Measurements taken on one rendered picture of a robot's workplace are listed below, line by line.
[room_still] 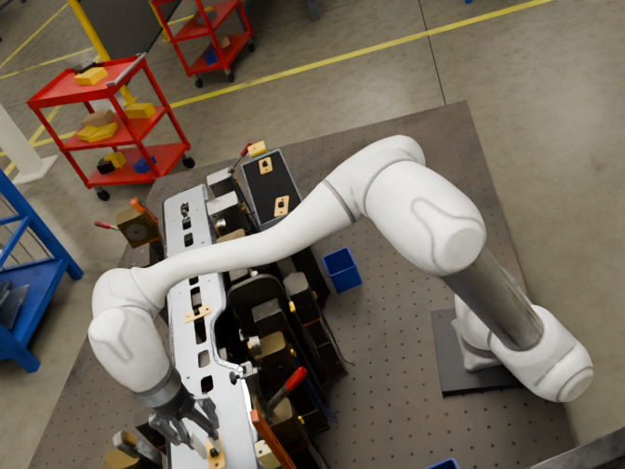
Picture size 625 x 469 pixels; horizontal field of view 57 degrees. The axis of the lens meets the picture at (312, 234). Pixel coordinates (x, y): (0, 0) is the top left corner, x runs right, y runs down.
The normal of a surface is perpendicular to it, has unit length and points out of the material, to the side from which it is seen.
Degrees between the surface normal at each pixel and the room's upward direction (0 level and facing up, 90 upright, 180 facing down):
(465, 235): 86
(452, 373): 3
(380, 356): 0
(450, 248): 86
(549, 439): 0
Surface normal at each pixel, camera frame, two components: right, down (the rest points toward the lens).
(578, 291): -0.31, -0.73
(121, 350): 0.36, 0.34
